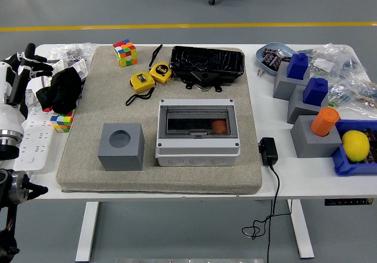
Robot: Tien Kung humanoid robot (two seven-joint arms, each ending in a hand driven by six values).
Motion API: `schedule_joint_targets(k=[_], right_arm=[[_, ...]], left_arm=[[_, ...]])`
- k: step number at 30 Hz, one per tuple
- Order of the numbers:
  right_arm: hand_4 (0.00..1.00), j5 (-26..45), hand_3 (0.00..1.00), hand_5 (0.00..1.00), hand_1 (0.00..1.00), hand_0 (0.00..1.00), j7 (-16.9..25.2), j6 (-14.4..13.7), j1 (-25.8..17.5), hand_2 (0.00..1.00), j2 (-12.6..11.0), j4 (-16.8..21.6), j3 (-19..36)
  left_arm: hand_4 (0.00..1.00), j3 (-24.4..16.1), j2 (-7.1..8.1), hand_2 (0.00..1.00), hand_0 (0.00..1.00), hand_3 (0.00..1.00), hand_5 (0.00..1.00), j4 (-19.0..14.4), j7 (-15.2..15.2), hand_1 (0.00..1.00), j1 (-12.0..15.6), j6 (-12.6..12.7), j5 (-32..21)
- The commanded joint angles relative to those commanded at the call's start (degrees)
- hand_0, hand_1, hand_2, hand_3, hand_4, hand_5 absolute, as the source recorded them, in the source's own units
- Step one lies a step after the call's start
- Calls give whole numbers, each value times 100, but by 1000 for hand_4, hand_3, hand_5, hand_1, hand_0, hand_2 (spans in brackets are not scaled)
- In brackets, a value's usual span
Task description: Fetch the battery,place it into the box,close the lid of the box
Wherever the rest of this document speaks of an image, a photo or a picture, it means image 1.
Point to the clear bag white connectors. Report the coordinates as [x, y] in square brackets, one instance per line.
[322, 64]

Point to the black cloth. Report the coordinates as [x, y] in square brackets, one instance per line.
[63, 89]

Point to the yellow lemon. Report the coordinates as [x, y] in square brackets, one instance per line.
[355, 145]

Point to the green connector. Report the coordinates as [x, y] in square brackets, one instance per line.
[331, 103]

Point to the yellow tape measure 5m label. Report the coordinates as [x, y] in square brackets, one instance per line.
[160, 72]

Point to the blue plastic block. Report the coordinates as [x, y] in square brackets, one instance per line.
[297, 67]
[315, 92]

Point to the orange cylinder battery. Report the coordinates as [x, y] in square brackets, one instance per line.
[324, 121]
[219, 126]

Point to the grey electrical box clear lid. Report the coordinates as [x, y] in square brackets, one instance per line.
[197, 154]

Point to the grey cube holder block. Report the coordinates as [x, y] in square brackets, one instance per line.
[297, 110]
[312, 148]
[123, 157]
[282, 86]

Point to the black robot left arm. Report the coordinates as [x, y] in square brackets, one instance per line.
[9, 151]

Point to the multicolour puzzle cube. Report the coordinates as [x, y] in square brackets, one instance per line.
[62, 121]
[125, 53]

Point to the blue-grey bowl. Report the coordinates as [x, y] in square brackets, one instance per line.
[278, 46]

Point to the clear bag small screws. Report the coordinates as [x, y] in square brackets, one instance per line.
[73, 51]

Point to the black plastic tray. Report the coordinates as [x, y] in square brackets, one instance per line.
[206, 58]

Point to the white table leg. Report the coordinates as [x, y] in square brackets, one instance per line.
[88, 230]
[302, 230]

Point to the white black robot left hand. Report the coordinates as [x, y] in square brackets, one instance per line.
[9, 113]

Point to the grey-brown table mat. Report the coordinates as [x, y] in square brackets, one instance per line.
[206, 180]

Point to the brown silver snack packet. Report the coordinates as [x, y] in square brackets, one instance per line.
[283, 55]

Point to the dark patterned snack packet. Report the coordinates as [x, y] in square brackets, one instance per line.
[271, 61]
[268, 51]

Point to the black table control panel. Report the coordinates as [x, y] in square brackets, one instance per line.
[347, 202]

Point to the yellow tape measure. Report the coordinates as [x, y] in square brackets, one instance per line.
[142, 82]

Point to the clear bag mixed components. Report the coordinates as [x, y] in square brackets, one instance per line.
[353, 93]

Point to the blue storage bin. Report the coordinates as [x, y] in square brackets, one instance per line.
[341, 166]

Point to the dark packets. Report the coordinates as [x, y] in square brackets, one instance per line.
[371, 135]

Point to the clear bag blue components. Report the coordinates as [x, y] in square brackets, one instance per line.
[350, 63]

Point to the clear bag white breakers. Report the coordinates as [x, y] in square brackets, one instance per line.
[78, 67]

